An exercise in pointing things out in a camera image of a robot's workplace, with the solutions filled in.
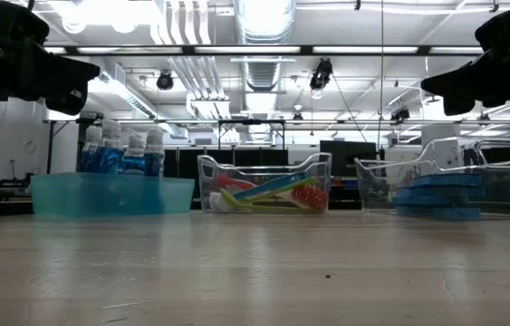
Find green translucent plastic bin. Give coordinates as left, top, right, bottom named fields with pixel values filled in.
left=30, top=173, right=196, bottom=217

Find thin hanging cable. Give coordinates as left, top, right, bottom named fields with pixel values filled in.
left=378, top=0, right=385, bottom=149

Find red dish brush pink handle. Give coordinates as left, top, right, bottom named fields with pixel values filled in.
left=215, top=174, right=329, bottom=211

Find black ceiling camera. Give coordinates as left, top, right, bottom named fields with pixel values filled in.
left=155, top=69, right=176, bottom=91
left=390, top=107, right=411, bottom=123
left=309, top=57, right=334, bottom=91

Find black overhead beam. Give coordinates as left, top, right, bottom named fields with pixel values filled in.
left=43, top=43, right=485, bottom=57

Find silver ventilation duct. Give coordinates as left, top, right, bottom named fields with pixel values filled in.
left=234, top=0, right=297, bottom=45

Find yellow-green dish brush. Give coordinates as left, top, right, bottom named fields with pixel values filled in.
left=254, top=176, right=319, bottom=204
left=208, top=187, right=326, bottom=214

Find clear plastic bin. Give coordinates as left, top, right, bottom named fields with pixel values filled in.
left=197, top=152, right=332, bottom=215
left=354, top=137, right=510, bottom=217

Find blue dish brush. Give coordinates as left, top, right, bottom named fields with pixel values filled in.
left=233, top=170, right=310, bottom=201

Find black monitor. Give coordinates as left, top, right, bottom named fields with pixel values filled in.
left=319, top=139, right=379, bottom=178

